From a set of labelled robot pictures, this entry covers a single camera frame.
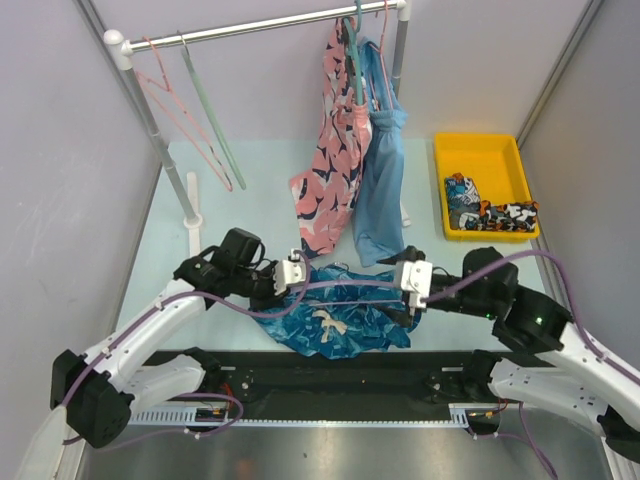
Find pink wire hanger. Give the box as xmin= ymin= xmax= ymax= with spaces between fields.
xmin=135 ymin=46 xmax=234 ymax=192

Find teal plastic hanger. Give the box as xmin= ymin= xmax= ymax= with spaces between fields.
xmin=342 ymin=0 xmax=365 ymax=106

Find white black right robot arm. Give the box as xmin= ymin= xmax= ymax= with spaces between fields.
xmin=384 ymin=246 xmax=639 ymax=462

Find orange camouflage shorts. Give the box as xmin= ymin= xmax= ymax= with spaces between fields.
xmin=475 ymin=201 xmax=539 ymax=232

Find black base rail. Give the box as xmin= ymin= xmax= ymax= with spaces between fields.
xmin=134 ymin=349 xmax=551 ymax=424

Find yellow plastic bin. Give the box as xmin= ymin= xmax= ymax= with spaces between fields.
xmin=434 ymin=133 xmax=540 ymax=243

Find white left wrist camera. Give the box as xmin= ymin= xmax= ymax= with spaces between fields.
xmin=273 ymin=249 xmax=308 ymax=295

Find green plastic hanger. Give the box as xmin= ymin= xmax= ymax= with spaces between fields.
xmin=178 ymin=33 xmax=247 ymax=190

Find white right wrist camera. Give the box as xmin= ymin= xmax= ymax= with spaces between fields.
xmin=393 ymin=260 xmax=433 ymax=309

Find pink patterned shorts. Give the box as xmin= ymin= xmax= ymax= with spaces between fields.
xmin=289 ymin=20 xmax=372 ymax=259

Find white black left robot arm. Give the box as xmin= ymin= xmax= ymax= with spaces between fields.
xmin=50 ymin=228 xmax=307 ymax=448

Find metal clothes rack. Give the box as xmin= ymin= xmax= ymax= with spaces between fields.
xmin=102 ymin=1 xmax=411 ymax=255

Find purple plastic hanger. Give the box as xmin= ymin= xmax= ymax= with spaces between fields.
xmin=304 ymin=264 xmax=402 ymax=303

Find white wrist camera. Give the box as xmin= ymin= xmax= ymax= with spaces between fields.
xmin=393 ymin=260 xmax=433 ymax=309
xmin=273 ymin=249 xmax=308 ymax=295

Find light blue shorts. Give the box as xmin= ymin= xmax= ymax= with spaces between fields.
xmin=353 ymin=39 xmax=407 ymax=267

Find blue leaf print shorts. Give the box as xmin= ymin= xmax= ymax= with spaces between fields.
xmin=252 ymin=263 xmax=426 ymax=361

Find pink hanger with blue shorts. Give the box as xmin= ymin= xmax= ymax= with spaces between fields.
xmin=378 ymin=0 xmax=393 ymax=110

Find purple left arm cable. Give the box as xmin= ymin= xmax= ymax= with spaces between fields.
xmin=59 ymin=249 xmax=312 ymax=449

